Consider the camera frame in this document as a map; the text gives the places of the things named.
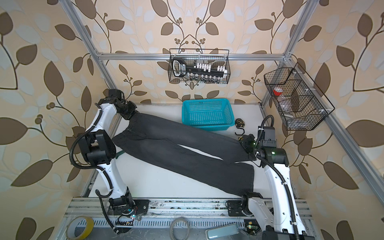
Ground aluminium front rail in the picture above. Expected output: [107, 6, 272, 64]
[64, 197, 311, 220]

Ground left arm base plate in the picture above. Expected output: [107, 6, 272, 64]
[107, 198, 150, 216]

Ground grey tape ring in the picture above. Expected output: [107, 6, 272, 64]
[169, 217, 191, 240]

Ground green plastic piece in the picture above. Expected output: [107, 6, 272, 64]
[116, 151, 125, 159]

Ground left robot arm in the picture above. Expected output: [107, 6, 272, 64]
[69, 89, 137, 208]

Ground teal plastic basket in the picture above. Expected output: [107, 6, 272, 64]
[182, 99, 235, 131]

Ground red white small item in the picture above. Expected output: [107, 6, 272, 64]
[273, 87, 283, 97]

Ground right wire basket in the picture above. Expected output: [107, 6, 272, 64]
[264, 63, 335, 131]

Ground yellow tape roll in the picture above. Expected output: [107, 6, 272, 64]
[66, 216, 94, 240]

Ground black white tool set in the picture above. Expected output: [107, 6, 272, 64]
[171, 58, 229, 78]

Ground wire basket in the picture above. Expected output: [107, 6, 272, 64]
[264, 63, 335, 131]
[168, 48, 231, 85]

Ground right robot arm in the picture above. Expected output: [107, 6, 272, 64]
[240, 126, 315, 240]

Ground dark grey trousers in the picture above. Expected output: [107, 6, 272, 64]
[113, 113, 255, 196]

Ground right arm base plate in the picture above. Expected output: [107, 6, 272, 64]
[226, 200, 249, 217]

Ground back wire basket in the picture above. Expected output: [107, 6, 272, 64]
[168, 48, 231, 85]

